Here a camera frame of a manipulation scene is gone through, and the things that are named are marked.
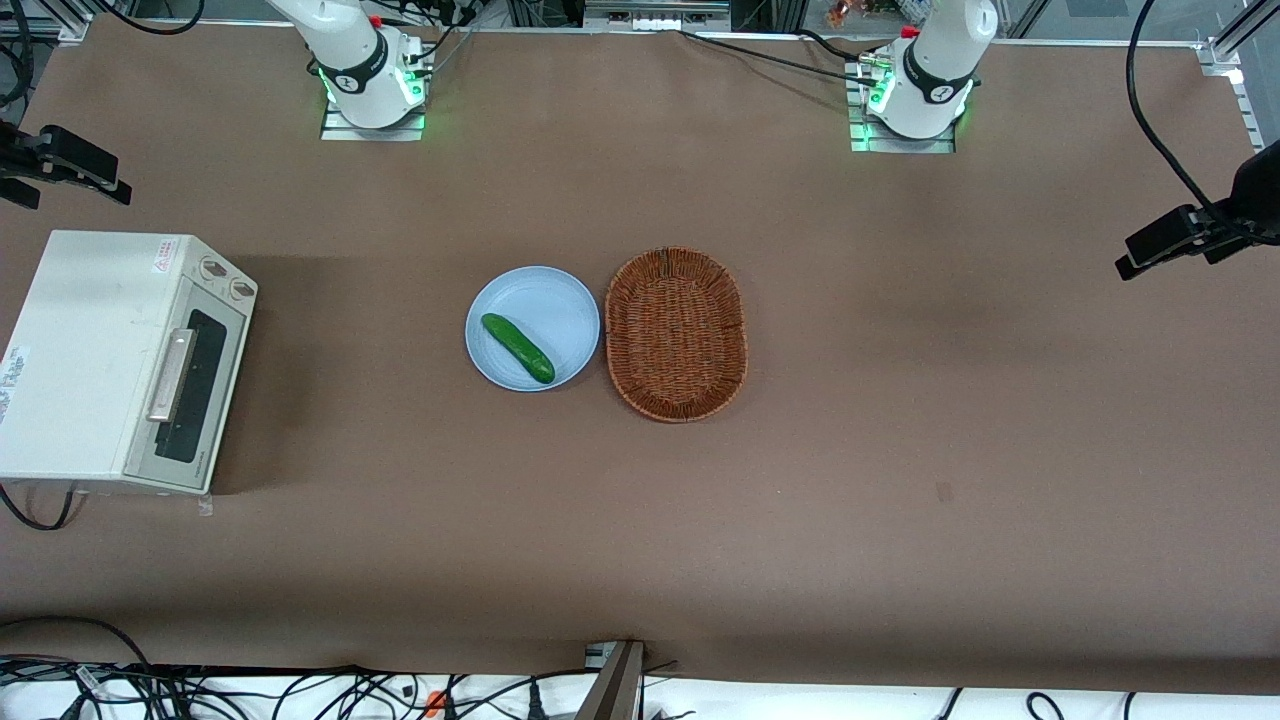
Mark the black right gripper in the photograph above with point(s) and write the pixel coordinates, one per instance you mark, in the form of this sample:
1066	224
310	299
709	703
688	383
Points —
20	152

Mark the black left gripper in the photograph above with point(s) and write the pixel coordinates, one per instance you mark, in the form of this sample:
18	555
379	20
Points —
1256	190

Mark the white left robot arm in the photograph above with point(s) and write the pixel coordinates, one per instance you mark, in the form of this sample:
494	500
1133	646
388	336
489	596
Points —
935	70

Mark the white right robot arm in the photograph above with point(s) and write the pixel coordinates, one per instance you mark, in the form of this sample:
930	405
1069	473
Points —
350	50

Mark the round oven knob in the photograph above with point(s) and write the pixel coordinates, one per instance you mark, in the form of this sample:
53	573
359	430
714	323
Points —
213	268
242	289

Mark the white toaster oven body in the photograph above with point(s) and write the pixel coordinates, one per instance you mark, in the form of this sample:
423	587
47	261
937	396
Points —
90	350

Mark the red warning sticker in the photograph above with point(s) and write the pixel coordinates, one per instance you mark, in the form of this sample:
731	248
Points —
163	256

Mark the white printed label sticker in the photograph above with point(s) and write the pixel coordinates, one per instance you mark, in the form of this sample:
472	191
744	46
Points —
12	385

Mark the clear tape piece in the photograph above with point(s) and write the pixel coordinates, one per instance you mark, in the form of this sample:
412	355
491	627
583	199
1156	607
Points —
205	505

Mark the green cucumber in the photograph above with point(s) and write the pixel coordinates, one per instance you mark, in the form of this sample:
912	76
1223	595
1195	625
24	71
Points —
515	345

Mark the light blue plate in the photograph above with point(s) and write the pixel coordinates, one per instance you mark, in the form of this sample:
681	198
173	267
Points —
550	310

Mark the brown wicker basket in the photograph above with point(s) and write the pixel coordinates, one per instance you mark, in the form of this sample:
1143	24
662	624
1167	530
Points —
675	335

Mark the grey metal box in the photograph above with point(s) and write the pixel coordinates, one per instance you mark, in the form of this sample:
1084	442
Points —
657	15

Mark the aluminium corner rail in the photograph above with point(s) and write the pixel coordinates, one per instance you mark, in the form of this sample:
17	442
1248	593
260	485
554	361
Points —
1225	60

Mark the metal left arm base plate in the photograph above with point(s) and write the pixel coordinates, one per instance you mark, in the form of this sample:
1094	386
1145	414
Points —
900	146

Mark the dark camera mount pole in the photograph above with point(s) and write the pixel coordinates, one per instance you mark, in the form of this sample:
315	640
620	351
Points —
615	690

